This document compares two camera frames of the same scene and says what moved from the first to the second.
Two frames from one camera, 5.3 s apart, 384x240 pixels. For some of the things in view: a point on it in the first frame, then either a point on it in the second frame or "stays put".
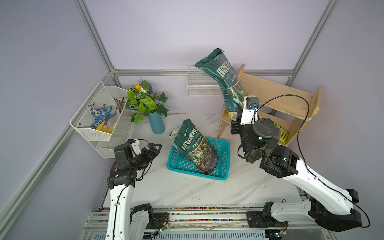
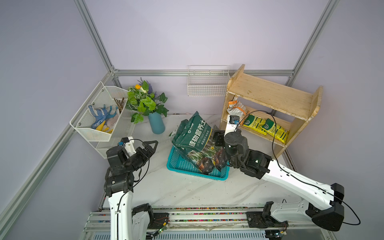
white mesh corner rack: x=105 y=117 stays put
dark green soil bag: x=218 y=62 → x=220 y=158
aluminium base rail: x=209 y=223 stays put
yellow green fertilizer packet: x=284 y=133 stays put
